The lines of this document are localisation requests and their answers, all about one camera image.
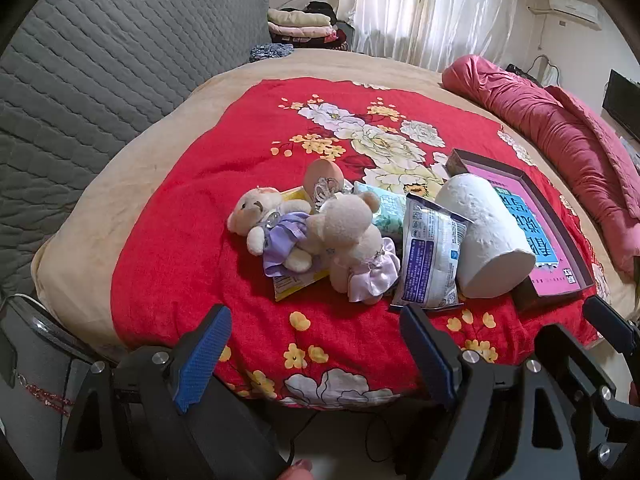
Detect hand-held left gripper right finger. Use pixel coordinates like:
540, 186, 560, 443
399, 303, 583, 480

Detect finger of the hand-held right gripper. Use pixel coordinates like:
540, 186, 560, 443
582, 295, 640, 361
534, 324, 640, 480

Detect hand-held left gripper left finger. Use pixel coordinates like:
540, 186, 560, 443
56, 304, 288, 480

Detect blue and white packet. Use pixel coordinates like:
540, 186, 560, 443
390, 192, 475, 311

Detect green tissue packet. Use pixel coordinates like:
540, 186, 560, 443
354, 181, 408, 241

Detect pink makeup sponge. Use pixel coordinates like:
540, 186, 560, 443
304, 159, 346, 201

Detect person's left hand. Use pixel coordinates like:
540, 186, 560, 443
277, 457, 315, 480

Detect pink book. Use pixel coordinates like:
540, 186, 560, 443
465, 162, 585, 297

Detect yellow packet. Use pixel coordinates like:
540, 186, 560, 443
272, 186, 332, 303

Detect white toilet paper roll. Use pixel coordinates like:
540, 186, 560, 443
434, 173, 537, 300

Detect red floral blanket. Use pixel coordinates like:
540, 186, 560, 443
111, 77, 613, 408

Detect clear crystal ornament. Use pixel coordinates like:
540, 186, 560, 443
312, 177, 343, 211

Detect pink quilt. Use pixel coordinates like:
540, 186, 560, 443
441, 54, 640, 276

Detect black television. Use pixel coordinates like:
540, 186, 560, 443
601, 69, 640, 133

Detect blue patterned cloth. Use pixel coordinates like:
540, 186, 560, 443
249, 43, 294, 64

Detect grey quilted cushion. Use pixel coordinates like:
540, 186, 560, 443
0, 0, 271, 301

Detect white air conditioner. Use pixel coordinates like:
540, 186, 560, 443
548, 0, 601, 26

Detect stack of folded clothes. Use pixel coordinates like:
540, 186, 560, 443
266, 1, 353, 52

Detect white curtain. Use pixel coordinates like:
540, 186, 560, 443
337, 0, 523, 68

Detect black cable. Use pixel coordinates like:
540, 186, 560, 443
285, 407, 321, 466

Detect red bead string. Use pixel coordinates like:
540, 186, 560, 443
12, 370, 73, 418

